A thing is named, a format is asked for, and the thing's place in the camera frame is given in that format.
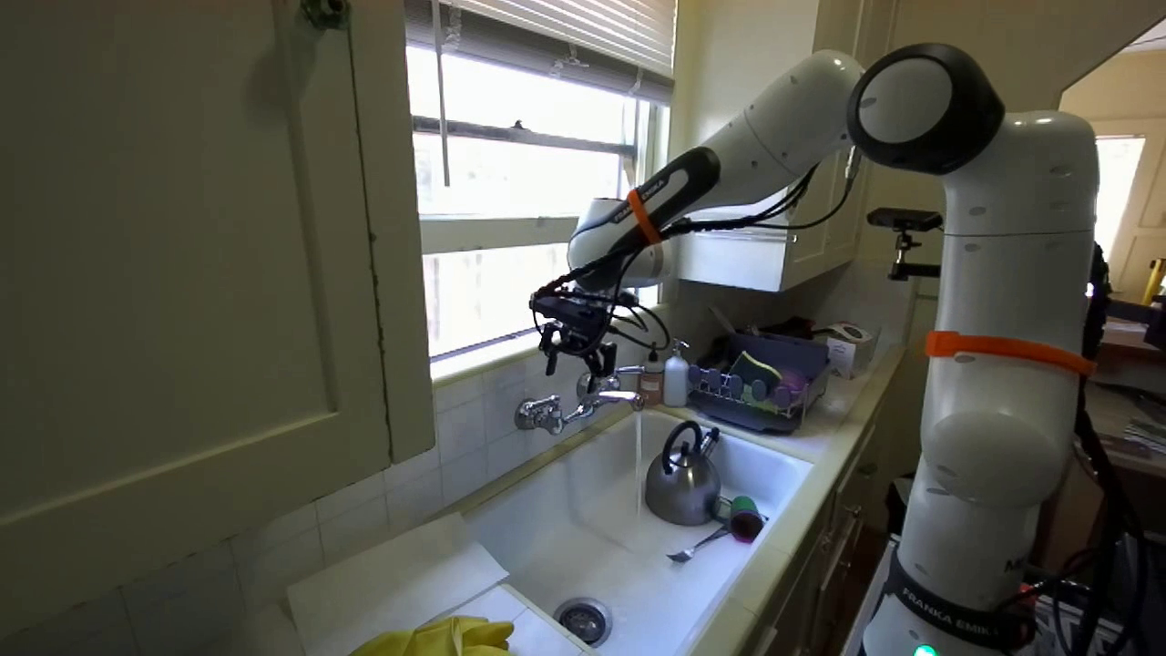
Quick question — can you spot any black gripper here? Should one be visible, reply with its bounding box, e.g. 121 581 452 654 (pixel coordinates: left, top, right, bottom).
528 288 626 382

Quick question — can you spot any chrome faucet lever handle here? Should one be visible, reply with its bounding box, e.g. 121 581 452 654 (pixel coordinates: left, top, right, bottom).
591 373 648 409
515 392 564 436

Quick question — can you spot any white kitchen sink basin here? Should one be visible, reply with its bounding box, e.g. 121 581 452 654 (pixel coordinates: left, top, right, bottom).
462 403 820 656

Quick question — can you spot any metal sink drain strainer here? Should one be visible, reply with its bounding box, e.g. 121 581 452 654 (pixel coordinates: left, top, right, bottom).
552 590 615 648

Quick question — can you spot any white container on counter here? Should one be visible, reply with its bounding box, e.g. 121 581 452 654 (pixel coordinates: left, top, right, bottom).
823 317 882 382

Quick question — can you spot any yellow cloth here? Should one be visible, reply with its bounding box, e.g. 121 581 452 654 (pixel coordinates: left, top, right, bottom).
351 611 520 656

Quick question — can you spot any cream cabinet door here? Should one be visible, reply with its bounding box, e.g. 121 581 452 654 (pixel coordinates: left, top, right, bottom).
0 0 440 638

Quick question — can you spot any chrome wall faucet with spout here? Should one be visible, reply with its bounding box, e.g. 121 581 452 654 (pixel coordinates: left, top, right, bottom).
515 373 648 436

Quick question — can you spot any steel kettle with black handle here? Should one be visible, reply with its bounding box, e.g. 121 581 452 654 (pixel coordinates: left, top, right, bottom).
642 414 730 527

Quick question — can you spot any wire dish rack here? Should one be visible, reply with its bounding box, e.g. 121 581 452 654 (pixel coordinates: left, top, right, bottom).
687 323 840 436

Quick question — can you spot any window with cream frame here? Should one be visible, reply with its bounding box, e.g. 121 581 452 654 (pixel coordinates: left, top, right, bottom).
402 0 682 382

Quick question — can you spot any white upper wall cabinet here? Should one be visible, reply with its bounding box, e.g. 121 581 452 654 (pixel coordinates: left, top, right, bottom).
670 0 876 300

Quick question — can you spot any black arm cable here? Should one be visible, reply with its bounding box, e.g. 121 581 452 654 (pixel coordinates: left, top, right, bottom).
528 156 868 368

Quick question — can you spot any black camera on stand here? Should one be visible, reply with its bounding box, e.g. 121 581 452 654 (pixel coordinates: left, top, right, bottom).
863 203 947 288

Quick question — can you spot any black cable bundle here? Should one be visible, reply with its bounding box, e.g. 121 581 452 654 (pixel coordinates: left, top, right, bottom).
1067 241 1160 656

